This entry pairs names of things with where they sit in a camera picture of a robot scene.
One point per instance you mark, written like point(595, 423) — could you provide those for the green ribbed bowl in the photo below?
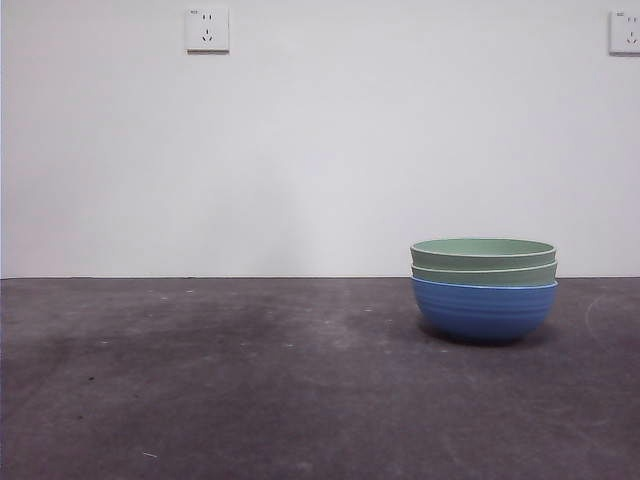
point(485, 277)
point(480, 256)

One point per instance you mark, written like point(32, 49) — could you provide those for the blue ribbed bowl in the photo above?
point(485, 312)

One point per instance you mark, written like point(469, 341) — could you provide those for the white wall socket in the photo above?
point(207, 30)
point(625, 32)

